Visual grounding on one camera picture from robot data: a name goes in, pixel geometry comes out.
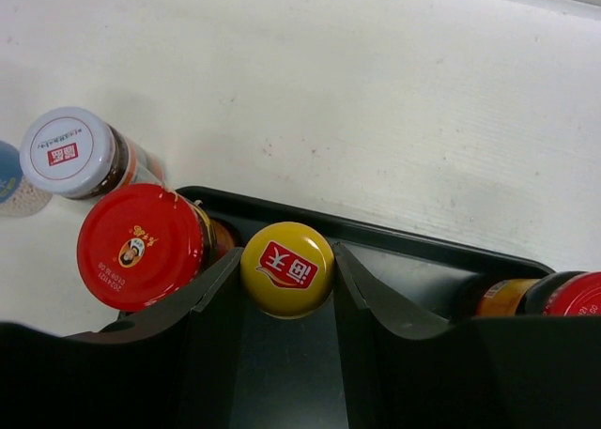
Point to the white lid dark jar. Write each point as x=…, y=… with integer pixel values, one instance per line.
x=73, y=153

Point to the black plastic tray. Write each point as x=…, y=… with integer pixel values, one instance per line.
x=289, y=371

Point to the red lid chili jar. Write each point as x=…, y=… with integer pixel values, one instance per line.
x=143, y=242
x=567, y=293

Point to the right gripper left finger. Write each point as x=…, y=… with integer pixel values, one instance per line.
x=172, y=365

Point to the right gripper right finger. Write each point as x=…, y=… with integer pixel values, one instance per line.
x=405, y=367

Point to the yellow cap sauce bottle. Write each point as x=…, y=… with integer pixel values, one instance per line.
x=287, y=269

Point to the silver lid seasoning canister left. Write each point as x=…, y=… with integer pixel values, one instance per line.
x=19, y=197

